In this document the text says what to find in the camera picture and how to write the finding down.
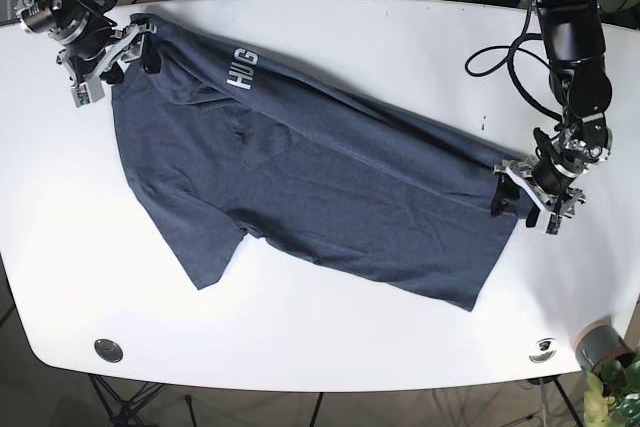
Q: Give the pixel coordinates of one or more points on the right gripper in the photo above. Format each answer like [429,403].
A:
[85,32]

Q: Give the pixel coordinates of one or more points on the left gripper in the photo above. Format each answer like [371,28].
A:
[541,192]

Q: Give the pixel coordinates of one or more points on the navy blue T-shirt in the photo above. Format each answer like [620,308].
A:
[223,143]

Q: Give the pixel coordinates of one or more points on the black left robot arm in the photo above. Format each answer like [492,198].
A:
[575,47]

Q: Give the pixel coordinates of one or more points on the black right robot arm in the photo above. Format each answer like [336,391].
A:
[93,47]

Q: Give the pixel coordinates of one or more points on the right silver table grommet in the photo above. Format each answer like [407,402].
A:
[543,350]

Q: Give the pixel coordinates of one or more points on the silver table grommet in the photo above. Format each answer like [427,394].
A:
[543,350]
[108,350]

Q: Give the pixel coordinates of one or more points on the grey plant pot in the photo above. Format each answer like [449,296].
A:
[599,342]

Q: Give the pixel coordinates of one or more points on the green potted plant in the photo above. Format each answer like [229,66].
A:
[612,395]

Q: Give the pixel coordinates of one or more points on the left silver table grommet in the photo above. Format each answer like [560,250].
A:
[108,350]

